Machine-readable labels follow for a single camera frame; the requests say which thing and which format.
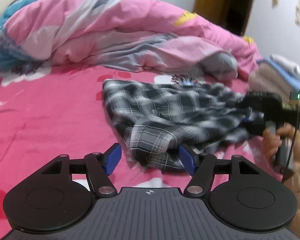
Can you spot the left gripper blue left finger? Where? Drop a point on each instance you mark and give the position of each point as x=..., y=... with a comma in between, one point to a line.
x=111, y=158

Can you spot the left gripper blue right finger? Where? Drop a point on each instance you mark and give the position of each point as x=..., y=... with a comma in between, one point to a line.
x=189, y=159

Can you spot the black white plaid pants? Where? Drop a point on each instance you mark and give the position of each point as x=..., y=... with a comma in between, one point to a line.
x=155, y=119

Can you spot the person's hand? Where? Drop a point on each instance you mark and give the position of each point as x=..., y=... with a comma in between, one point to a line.
x=272, y=142

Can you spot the beige blue folded bedding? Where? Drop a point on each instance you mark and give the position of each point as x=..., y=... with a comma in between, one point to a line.
x=272, y=77

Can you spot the pink floral bed blanket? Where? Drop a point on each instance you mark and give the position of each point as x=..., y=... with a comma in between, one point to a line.
x=54, y=111

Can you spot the brown wooden door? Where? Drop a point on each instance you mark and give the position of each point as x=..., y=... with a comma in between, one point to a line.
x=232, y=15

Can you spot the pink blue patterned duvet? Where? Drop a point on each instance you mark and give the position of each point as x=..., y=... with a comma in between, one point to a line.
x=130, y=35

